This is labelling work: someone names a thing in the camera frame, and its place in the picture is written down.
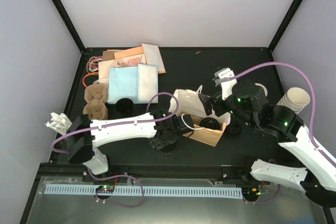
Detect tall white cup stack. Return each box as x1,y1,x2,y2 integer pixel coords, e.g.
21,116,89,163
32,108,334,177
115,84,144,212
277,87,311,114

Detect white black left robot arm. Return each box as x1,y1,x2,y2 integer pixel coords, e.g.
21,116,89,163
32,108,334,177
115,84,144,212
66,108,194,182

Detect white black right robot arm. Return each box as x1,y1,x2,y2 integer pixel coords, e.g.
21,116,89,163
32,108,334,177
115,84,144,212
198,80,335,208

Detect remaining black paper cup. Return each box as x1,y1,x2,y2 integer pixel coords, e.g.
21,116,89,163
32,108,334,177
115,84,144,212
115,98,134,114

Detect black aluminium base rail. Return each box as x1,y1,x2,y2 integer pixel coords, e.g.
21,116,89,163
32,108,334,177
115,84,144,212
36,161,254,184

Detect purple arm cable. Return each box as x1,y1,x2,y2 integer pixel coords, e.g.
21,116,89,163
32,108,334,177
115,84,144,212
50,92,181,208
215,61,336,205

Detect black plastic cup lid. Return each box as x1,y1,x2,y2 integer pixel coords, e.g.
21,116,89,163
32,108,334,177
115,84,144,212
199,118,221,130

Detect brown white flat paper bag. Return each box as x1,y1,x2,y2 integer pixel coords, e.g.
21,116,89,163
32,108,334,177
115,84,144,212
141,43,166,74

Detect short white cup stack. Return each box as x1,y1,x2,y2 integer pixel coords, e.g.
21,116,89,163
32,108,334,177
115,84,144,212
255,83,268,97

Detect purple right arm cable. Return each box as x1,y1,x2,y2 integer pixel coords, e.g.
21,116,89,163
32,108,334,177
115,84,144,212
215,61,336,205

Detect stack of black lids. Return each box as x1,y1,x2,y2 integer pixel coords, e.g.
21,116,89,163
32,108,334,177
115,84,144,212
224,122,242,137

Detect bundle of bag handles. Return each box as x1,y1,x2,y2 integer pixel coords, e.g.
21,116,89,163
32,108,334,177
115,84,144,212
82,56,102,88

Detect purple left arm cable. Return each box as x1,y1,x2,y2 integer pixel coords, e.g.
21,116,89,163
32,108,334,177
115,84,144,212
50,92,181,208

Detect brown paper takeout bag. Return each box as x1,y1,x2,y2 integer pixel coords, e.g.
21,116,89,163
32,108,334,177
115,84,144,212
169,86,230,147

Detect light blue cable duct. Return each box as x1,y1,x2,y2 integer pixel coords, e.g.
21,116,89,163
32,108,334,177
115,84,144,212
44,184,243,199

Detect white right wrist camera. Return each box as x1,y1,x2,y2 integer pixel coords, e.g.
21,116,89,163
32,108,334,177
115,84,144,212
214,68,237,100

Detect black enclosure frame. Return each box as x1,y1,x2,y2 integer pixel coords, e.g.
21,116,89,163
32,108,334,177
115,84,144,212
18,0,336,224

